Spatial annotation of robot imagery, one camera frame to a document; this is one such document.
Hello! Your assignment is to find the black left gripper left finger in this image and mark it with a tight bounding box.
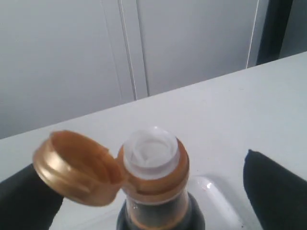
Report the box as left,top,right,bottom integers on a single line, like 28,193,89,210
0,164,63,230

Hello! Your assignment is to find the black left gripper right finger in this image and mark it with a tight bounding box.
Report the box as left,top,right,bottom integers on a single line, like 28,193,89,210
243,149,307,230

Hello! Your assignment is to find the soy sauce bottle gold cap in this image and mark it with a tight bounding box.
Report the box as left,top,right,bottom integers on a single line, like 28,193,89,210
32,126,206,230

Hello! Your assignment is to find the white rectangular plastic tray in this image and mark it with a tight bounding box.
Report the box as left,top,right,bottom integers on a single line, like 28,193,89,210
50,176,261,230

